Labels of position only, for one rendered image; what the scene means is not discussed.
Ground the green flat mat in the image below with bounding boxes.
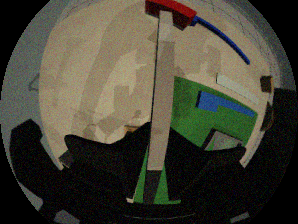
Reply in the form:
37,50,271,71
134,76,258,205

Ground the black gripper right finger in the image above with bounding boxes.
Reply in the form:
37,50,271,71
164,127,246,201

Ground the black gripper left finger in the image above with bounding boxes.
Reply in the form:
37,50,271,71
64,121,150,198

